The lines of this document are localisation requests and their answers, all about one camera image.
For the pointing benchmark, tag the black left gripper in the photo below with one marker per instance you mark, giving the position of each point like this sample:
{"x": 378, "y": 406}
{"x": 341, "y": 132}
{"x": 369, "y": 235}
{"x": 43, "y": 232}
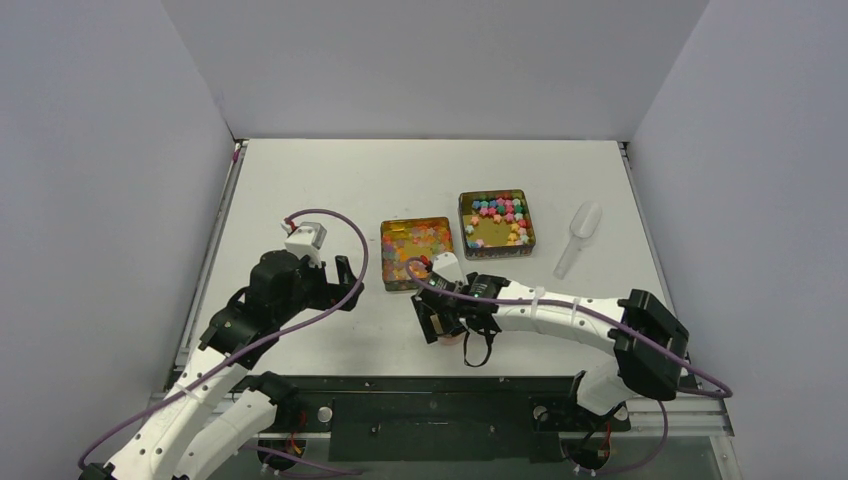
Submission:
{"x": 330, "y": 293}

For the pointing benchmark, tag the tin of translucent star candies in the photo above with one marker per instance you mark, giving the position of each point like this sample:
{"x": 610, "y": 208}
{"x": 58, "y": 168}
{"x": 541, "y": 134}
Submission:
{"x": 402, "y": 239}

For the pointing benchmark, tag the clear round plastic container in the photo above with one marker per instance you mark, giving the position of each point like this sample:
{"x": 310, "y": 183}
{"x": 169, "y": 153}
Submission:
{"x": 451, "y": 340}

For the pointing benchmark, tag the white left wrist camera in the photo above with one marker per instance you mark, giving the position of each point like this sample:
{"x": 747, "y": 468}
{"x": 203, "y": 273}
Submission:
{"x": 306, "y": 241}

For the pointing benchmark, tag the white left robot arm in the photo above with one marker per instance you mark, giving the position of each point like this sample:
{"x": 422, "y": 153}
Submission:
{"x": 178, "y": 439}

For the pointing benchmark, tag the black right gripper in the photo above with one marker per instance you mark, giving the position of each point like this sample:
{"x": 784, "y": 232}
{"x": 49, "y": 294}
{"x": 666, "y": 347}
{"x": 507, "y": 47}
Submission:
{"x": 433, "y": 316}

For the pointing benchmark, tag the aluminium rail frame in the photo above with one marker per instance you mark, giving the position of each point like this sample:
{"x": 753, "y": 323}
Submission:
{"x": 686, "y": 416}

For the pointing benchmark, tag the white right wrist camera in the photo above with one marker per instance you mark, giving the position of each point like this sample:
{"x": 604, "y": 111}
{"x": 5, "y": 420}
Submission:
{"x": 447, "y": 266}

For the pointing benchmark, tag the tin of pastel star candies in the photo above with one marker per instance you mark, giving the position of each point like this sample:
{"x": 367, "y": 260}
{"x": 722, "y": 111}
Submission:
{"x": 496, "y": 224}

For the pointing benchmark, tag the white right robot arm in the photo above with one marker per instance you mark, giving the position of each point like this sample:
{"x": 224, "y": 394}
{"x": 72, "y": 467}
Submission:
{"x": 644, "y": 342}

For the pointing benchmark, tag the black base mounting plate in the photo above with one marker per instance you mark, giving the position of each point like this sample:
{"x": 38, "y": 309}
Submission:
{"x": 388, "y": 418}

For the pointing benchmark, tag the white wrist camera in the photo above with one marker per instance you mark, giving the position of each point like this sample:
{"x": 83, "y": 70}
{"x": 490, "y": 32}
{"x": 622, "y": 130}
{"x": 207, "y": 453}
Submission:
{"x": 447, "y": 266}
{"x": 306, "y": 241}

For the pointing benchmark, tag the clear plastic scoop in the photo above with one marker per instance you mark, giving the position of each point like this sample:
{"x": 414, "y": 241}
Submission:
{"x": 581, "y": 230}

